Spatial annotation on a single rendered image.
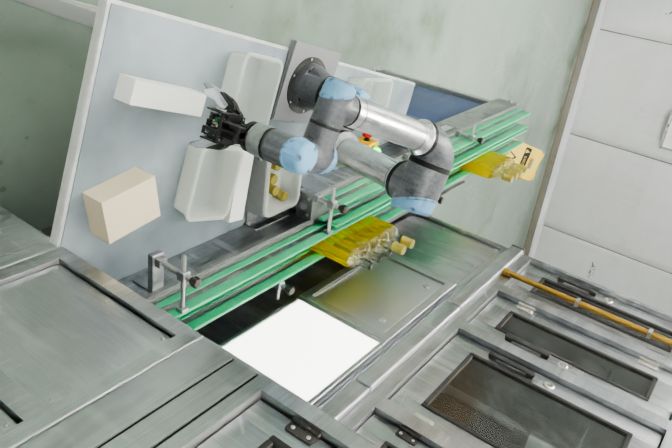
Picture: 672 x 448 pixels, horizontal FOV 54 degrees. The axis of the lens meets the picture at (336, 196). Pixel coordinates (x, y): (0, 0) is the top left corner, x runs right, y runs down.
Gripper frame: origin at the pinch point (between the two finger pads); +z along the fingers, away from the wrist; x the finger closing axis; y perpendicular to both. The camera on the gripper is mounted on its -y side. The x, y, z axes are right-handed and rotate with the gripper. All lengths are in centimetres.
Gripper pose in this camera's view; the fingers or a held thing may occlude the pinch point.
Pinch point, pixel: (199, 113)
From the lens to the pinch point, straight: 164.4
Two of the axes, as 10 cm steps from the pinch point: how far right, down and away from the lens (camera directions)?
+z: -8.0, -3.4, 5.0
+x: -2.8, 9.4, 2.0
